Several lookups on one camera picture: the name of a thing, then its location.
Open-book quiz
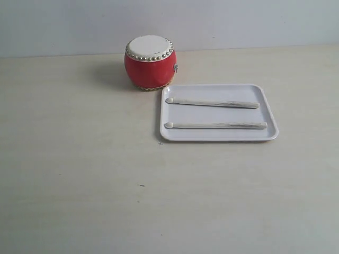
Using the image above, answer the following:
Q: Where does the white plastic tray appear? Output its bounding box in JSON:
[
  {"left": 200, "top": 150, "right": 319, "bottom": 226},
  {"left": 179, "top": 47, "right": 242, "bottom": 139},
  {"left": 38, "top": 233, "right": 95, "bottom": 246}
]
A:
[{"left": 155, "top": 84, "right": 279, "bottom": 142}]

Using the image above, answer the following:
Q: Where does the wooden drumstick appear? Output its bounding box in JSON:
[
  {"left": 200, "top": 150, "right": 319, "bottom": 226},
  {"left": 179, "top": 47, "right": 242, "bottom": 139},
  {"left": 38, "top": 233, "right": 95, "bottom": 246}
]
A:
[
  {"left": 165, "top": 97, "right": 260, "bottom": 109},
  {"left": 164, "top": 122, "right": 267, "bottom": 130}
]

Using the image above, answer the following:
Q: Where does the small red drum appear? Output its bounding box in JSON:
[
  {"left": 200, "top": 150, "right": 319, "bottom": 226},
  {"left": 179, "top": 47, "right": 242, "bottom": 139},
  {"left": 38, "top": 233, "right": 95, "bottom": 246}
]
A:
[{"left": 124, "top": 35, "right": 178, "bottom": 90}]

